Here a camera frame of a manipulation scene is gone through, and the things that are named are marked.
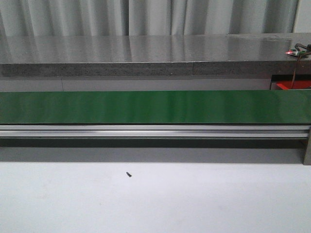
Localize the grey stone counter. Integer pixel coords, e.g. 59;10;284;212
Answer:
0;33;311;77

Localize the green conveyor belt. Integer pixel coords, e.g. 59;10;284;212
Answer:
0;90;311;124

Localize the red plastic tray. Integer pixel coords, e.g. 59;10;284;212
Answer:
276;81;311;90

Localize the small green circuit board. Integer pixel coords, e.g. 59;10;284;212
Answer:
285;49;311;57

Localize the grey curtain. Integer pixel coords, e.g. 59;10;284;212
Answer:
0;0;298;36

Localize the aluminium conveyor frame rail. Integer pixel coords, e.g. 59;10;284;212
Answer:
0;124;311;165

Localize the red black wire cable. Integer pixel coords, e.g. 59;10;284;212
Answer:
291;43;311;90

